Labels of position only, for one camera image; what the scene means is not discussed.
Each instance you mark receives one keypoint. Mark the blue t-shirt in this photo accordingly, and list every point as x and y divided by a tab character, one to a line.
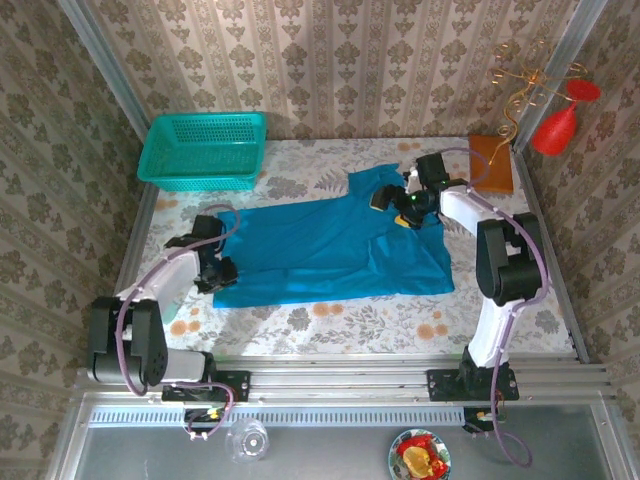
310	250

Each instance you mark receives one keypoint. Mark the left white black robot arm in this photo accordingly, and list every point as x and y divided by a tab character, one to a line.
170	275

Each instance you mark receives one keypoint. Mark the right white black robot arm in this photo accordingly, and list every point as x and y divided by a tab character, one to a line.
465	210

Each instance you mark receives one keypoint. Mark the pale green round object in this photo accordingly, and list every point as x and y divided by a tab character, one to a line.
170	311

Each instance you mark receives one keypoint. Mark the brown wooden base board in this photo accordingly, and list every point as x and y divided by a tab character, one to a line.
495	175

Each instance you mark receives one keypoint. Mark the teal plastic basket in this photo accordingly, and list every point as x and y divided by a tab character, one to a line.
200	145

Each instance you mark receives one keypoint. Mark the floral tablecloth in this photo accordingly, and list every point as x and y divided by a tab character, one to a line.
340	330

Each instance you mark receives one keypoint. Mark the black connector board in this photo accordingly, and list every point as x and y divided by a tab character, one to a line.
200	417
472	425

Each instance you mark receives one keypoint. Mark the red wine glass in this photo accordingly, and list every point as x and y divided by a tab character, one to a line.
552	132

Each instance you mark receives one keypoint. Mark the clear drinking glass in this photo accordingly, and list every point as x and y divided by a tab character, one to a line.
252	442

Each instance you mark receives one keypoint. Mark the red foil snack wrappers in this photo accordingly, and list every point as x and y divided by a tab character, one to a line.
420	441

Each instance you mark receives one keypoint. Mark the yellow snack piece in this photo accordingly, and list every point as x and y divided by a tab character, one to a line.
417	460

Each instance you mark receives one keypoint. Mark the floral rimmed plate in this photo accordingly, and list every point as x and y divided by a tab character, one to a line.
395	465

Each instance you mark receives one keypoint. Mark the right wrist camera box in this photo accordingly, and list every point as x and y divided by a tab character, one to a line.
412	181

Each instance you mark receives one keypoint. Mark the aluminium side rail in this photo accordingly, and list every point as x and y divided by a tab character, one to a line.
569	310
132	240

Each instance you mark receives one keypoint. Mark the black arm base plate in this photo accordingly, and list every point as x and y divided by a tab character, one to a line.
440	385
237	385

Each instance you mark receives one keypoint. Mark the aluminium mounting rail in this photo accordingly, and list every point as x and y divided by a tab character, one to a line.
340	382

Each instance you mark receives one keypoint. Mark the aluminium frame post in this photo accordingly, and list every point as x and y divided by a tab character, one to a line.
566	55
102	60

